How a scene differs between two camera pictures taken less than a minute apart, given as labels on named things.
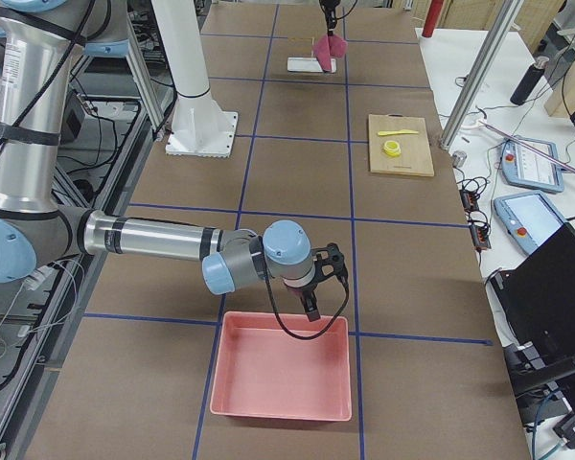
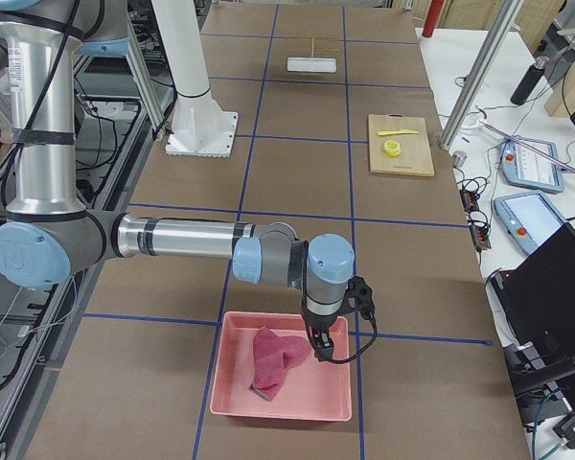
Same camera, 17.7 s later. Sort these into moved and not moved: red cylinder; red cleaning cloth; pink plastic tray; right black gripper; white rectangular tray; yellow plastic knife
Moved: right black gripper; red cleaning cloth
Not moved: red cylinder; yellow plastic knife; white rectangular tray; pink plastic tray
